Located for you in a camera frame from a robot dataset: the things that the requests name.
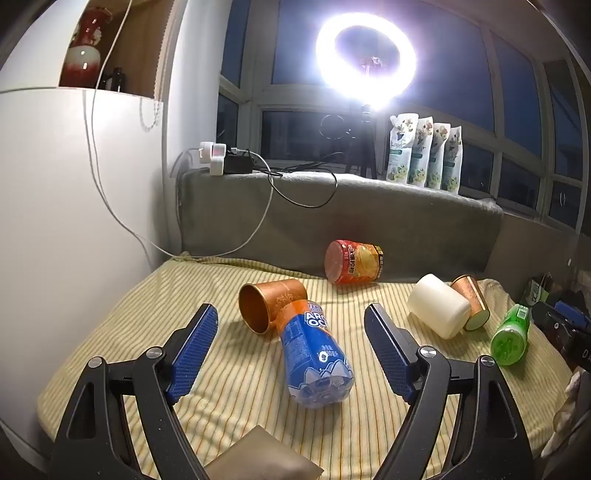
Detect red white vase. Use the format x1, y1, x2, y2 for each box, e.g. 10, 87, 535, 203
60, 7, 114, 88

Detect black cable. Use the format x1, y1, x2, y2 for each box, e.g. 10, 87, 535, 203
252, 159, 340, 209

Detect ring light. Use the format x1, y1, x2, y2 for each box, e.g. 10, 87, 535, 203
315, 10, 419, 112

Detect white green refill pouch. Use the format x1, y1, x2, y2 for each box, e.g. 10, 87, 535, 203
442, 126, 464, 195
387, 113, 420, 185
409, 117, 435, 188
427, 122, 452, 191

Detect green box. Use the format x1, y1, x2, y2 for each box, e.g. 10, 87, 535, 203
522, 274, 555, 305

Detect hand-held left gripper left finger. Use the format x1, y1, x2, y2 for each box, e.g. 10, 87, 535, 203
48, 303, 219, 480

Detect yellow striped blanket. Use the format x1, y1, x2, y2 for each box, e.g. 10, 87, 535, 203
37, 254, 583, 480

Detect white bead cord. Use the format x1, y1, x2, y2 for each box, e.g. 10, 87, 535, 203
139, 0, 174, 132

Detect black tripod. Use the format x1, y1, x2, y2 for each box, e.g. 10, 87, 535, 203
344, 104, 380, 178

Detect green plastic bottle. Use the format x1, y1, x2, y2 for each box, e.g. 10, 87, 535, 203
490, 304, 532, 367

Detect white window frame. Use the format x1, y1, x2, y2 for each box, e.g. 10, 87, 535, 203
217, 0, 591, 232

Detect small dark bottles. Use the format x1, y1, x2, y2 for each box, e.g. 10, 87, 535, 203
104, 67, 127, 93

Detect white cable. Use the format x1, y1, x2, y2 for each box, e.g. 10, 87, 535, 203
83, 0, 275, 261

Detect white cabinet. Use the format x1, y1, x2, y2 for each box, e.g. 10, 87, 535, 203
0, 0, 222, 444

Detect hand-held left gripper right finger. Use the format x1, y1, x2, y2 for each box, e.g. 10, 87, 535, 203
364, 303, 536, 480

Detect red chips canister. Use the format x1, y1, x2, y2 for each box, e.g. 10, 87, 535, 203
324, 239, 385, 284

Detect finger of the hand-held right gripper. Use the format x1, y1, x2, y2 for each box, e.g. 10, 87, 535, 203
531, 300, 591, 334

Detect white cloth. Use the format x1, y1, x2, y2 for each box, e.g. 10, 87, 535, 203
564, 364, 591, 416

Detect white cup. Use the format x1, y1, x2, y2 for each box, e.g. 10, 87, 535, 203
407, 273, 471, 340

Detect blue plastic bottle orange label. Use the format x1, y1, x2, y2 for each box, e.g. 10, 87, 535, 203
274, 299, 355, 409

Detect grey cushion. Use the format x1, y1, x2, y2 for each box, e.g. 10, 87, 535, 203
178, 168, 504, 282

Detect brown pillow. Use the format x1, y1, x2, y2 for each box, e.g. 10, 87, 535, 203
203, 425, 324, 480

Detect copper cup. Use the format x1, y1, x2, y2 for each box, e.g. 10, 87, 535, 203
238, 277, 308, 335
450, 274, 491, 332

